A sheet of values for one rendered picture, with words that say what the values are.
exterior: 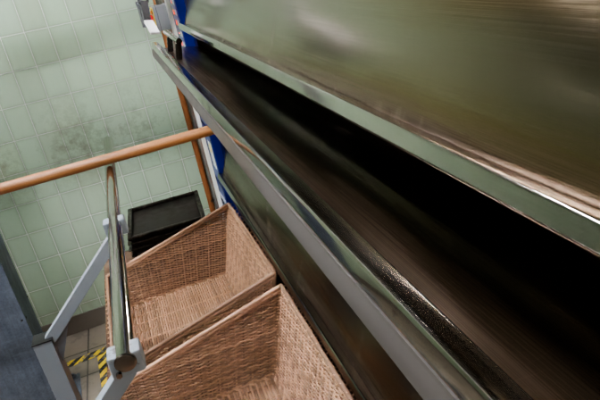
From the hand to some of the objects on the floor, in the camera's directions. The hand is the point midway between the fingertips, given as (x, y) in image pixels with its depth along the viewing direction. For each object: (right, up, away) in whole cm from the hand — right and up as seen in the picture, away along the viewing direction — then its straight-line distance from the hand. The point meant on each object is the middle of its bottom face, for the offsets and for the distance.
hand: (155, 13), depth 180 cm
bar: (+12, -168, -10) cm, 169 cm away
